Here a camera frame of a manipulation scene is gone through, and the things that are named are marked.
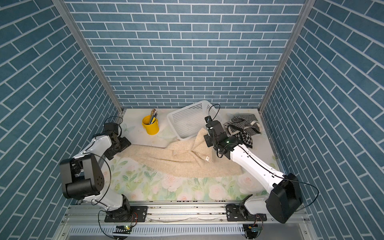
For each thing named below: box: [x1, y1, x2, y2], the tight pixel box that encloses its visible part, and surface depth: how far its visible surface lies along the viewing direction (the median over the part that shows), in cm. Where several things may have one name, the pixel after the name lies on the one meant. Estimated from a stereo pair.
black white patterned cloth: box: [224, 114, 262, 148], surface depth 96 cm
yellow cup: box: [142, 115, 160, 136], surface depth 104 cm
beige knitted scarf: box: [119, 128, 243, 177], surface depth 92 cm
